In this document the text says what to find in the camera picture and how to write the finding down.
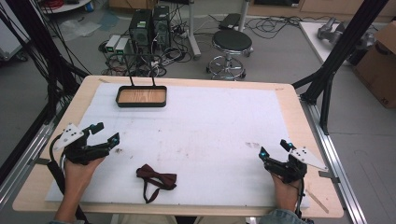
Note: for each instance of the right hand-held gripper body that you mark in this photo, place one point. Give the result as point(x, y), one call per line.
point(292, 166)

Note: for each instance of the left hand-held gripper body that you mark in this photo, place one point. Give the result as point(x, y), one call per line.
point(81, 151)

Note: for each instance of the black wooden-bottom tray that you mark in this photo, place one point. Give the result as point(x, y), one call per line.
point(141, 96)

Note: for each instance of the dark red bow tie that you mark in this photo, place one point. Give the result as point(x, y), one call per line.
point(157, 179)

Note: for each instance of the person's left hand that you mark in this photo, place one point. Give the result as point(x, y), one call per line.
point(83, 168)

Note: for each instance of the person's right hand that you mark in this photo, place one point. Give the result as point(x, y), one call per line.
point(284, 190)

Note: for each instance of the wooden stick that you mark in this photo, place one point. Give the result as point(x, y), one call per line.
point(317, 201)

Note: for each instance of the white foam mat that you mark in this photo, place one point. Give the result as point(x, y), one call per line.
point(186, 140)

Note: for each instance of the white power supply box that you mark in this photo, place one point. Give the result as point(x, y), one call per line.
point(121, 46)
point(112, 44)

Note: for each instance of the black computer tower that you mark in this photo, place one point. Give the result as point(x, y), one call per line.
point(162, 28)
point(140, 31)

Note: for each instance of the black round stool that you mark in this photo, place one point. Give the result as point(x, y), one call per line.
point(229, 53)

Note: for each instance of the brown cardboard box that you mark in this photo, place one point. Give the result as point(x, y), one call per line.
point(378, 67)

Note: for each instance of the white desk leg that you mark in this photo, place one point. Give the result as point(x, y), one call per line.
point(193, 31)

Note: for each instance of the black metal frame stand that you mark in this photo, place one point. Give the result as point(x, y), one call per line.
point(40, 56)
point(339, 56)

